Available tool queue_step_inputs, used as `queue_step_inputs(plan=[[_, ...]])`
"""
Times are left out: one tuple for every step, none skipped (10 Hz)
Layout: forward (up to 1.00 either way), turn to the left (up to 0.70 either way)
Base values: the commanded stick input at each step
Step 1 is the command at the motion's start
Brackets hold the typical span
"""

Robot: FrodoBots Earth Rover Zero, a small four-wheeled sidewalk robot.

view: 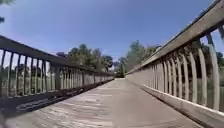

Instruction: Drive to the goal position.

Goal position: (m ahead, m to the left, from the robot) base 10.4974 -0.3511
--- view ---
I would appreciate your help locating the group of distant trees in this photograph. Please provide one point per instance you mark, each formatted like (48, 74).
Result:
(135, 56)
(87, 57)

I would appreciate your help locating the wooden boardwalk deck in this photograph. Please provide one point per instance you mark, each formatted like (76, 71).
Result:
(113, 106)

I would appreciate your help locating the wooden bridge railing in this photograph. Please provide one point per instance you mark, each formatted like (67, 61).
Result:
(186, 76)
(40, 78)

